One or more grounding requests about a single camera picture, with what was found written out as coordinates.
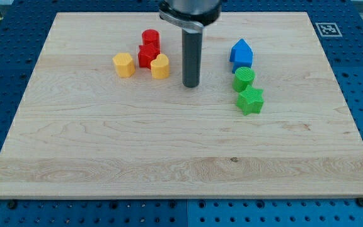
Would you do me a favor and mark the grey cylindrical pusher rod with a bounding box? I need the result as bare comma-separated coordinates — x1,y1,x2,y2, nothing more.
182,30,202,88

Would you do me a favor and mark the red star block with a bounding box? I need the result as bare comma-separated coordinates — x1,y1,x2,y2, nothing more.
138,43,160,69

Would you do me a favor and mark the green star block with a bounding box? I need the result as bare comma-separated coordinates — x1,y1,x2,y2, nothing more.
236,85,264,115

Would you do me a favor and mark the yellow heart block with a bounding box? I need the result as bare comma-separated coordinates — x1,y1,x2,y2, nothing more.
151,54,170,79

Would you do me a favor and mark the red cylinder block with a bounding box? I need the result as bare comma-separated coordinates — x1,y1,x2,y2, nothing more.
141,29,160,49

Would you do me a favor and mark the blue cube block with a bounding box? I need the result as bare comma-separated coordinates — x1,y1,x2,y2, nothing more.
229,50,253,74

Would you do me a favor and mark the blue triangle block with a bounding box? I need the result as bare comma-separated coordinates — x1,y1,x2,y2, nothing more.
229,38,253,62

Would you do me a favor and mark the green cylinder block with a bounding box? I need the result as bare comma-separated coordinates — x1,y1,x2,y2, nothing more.
233,67,255,92

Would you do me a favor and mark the yellow hexagon block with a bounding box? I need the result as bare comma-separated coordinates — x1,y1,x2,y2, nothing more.
112,52,135,78

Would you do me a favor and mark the wooden board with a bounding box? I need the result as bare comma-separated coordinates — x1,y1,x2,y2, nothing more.
0,12,363,200

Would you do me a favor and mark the white fiducial marker tag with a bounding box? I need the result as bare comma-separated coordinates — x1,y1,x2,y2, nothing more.
316,22,342,37

